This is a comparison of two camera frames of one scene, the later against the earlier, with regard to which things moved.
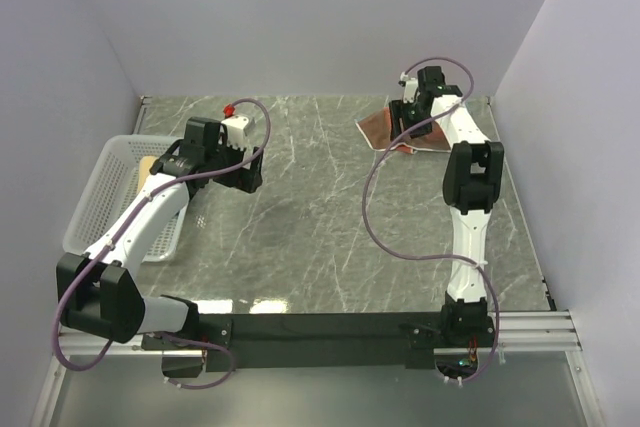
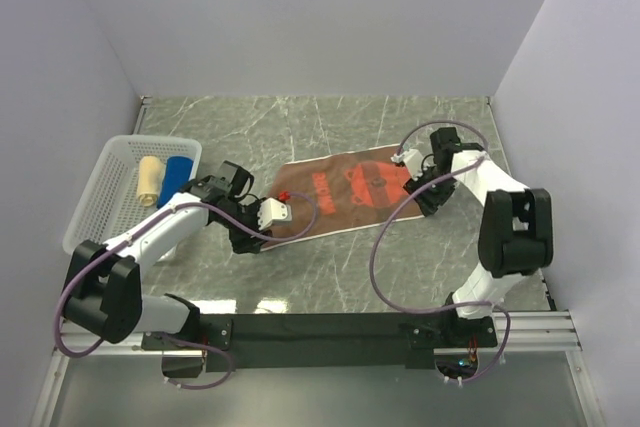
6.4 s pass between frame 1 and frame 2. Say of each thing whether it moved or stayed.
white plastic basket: stayed
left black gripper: moved
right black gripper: moved
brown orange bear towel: moved
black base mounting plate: stayed
